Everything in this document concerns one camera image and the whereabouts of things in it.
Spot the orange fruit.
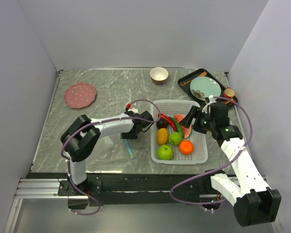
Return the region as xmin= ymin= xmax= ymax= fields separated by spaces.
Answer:
xmin=178 ymin=140 xmax=194 ymax=155

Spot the orange cup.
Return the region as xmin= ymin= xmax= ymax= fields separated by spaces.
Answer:
xmin=223 ymin=87 xmax=235 ymax=100

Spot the yellow mango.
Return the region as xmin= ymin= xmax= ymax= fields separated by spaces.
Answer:
xmin=157 ymin=128 xmax=168 ymax=146

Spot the aluminium rail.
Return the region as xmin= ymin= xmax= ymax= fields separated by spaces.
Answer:
xmin=14 ymin=177 xmax=71 ymax=199

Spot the red chili pepper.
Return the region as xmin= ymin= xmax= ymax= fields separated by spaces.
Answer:
xmin=161 ymin=114 xmax=177 ymax=132

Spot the watermelon slice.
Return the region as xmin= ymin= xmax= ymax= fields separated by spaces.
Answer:
xmin=173 ymin=114 xmax=194 ymax=139

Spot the white plastic basket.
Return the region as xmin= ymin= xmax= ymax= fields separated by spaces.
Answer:
xmin=150 ymin=100 xmax=208 ymax=165

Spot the light green plate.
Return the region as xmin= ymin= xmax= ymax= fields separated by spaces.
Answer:
xmin=190 ymin=77 xmax=221 ymax=101

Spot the clear zip bag blue zipper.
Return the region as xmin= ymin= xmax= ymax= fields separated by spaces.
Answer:
xmin=95 ymin=136 xmax=136 ymax=165

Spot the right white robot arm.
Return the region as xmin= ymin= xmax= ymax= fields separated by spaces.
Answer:
xmin=180 ymin=101 xmax=281 ymax=227

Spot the green chili pepper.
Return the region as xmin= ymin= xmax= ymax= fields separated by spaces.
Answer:
xmin=169 ymin=117 xmax=184 ymax=138

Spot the dark brown fruit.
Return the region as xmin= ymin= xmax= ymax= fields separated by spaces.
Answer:
xmin=156 ymin=118 xmax=168 ymax=129

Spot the white and red bowl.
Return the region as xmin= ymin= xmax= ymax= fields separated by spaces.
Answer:
xmin=150 ymin=67 xmax=169 ymax=84

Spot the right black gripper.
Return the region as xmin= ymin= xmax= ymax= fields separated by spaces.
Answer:
xmin=179 ymin=105 xmax=216 ymax=134

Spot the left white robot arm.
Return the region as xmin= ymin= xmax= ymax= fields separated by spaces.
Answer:
xmin=61 ymin=111 xmax=154 ymax=195

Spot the light green wrinkled fruit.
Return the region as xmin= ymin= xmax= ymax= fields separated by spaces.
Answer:
xmin=168 ymin=132 xmax=182 ymax=146

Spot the green apple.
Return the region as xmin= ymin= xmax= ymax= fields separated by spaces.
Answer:
xmin=157 ymin=145 xmax=173 ymax=160

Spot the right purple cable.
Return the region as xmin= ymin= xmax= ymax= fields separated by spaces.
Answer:
xmin=169 ymin=96 xmax=253 ymax=213

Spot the pink dotted plate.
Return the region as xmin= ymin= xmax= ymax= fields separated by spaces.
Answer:
xmin=64 ymin=83 xmax=97 ymax=109

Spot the black tray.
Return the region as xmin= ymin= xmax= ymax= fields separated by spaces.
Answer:
xmin=178 ymin=68 xmax=227 ymax=107

